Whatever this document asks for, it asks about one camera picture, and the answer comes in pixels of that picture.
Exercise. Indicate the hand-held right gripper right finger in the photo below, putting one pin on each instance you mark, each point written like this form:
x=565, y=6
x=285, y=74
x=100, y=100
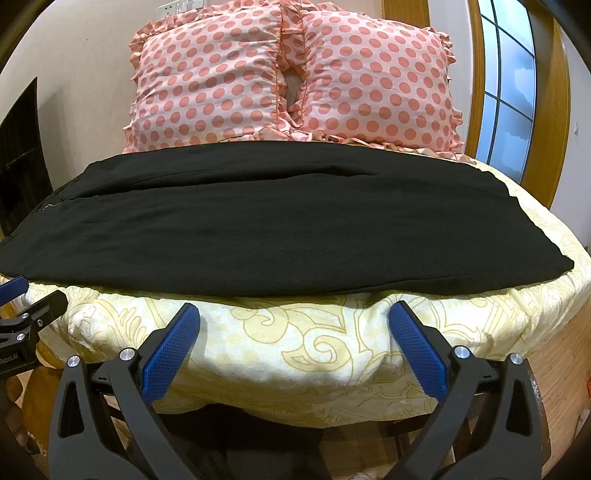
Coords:
x=418, y=350

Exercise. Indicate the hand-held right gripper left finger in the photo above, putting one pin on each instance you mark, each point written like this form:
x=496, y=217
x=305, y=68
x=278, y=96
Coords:
x=168, y=350

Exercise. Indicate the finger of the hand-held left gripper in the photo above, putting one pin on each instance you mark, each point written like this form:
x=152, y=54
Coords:
x=41, y=310
x=13, y=288

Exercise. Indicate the black pants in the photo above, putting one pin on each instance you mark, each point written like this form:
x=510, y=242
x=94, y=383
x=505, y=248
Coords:
x=277, y=221

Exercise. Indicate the yellow patterned bed sheet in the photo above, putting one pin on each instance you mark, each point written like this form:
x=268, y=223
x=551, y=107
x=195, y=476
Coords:
x=300, y=337

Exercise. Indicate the dark wooden cabinet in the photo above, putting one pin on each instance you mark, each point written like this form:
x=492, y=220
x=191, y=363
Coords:
x=25, y=157

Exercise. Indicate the pink polka dot pillow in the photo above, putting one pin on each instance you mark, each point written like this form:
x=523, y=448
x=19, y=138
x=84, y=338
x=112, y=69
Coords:
x=207, y=78
x=378, y=83

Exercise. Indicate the wooden framed window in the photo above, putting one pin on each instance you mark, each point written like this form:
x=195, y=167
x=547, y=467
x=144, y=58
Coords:
x=512, y=83

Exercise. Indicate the white wall socket panel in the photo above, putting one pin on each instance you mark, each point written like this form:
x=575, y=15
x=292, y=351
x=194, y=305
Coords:
x=181, y=5

